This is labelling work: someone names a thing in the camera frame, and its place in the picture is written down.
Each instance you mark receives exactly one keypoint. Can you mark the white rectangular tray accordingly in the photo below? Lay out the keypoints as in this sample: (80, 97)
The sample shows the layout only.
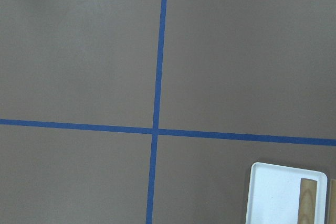
(274, 193)

